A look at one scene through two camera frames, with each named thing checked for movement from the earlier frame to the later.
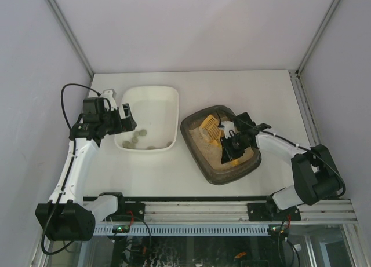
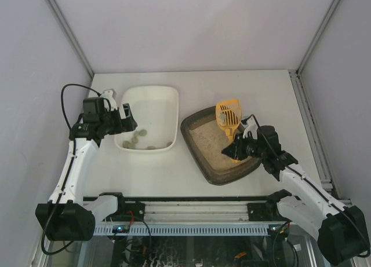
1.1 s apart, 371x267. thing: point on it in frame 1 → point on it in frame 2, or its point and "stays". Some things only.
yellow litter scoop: (210, 128) → (228, 115)
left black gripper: (123, 122) stays
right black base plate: (261, 212) stays
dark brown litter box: (207, 154) stays
